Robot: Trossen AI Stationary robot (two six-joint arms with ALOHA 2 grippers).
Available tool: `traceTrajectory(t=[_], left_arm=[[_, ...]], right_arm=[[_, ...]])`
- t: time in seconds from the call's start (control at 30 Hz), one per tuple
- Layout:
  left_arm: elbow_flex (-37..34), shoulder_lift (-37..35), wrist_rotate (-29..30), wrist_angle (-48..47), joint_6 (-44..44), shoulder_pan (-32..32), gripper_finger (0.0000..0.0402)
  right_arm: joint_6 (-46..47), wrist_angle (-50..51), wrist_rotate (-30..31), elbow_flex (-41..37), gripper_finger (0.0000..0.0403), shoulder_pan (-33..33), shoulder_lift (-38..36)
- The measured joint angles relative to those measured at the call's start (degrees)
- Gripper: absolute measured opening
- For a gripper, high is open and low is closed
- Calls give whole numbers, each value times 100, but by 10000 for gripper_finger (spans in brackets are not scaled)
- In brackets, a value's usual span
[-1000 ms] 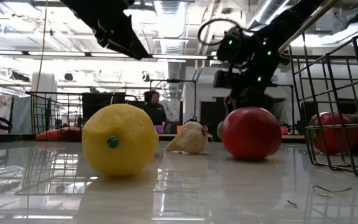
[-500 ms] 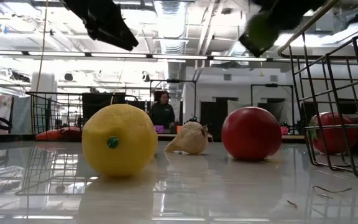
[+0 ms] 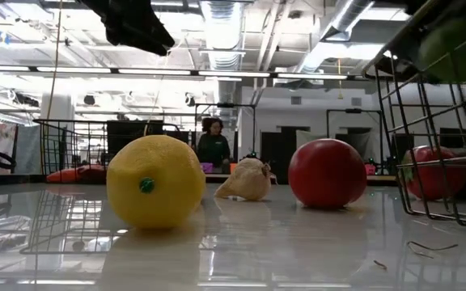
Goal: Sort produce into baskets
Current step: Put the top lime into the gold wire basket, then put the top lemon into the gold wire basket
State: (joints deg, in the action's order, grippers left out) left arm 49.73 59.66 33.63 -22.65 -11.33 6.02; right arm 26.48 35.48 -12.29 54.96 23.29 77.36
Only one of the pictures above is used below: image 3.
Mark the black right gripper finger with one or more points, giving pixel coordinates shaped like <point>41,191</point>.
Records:
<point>407,56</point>

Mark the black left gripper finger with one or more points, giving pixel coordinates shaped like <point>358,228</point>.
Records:
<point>136,42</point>
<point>132,18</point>

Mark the green lime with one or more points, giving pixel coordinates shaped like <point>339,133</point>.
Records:
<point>455,50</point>

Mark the red apple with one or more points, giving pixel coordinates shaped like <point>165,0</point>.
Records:
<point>431,175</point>

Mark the dark red long pepper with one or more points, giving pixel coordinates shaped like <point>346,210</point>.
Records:
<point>92,174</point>

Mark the yellow lemon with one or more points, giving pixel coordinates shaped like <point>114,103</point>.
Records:
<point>155,182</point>

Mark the red tomato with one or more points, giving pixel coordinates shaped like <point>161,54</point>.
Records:
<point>326,174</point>

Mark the pale garlic bulb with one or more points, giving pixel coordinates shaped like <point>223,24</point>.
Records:
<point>249,180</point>

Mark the black monitor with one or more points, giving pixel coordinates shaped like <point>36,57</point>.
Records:
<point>132,135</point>

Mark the person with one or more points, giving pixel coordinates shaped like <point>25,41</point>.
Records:
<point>213,147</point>

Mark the purple toy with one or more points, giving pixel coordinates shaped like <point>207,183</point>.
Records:
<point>206,167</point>

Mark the orange toy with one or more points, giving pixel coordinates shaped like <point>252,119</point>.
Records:
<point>233,167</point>

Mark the small dark scrap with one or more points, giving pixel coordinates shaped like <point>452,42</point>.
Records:
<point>380,264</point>

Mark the silver ceiling duct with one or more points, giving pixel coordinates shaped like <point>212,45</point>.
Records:
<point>348,20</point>
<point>223,32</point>

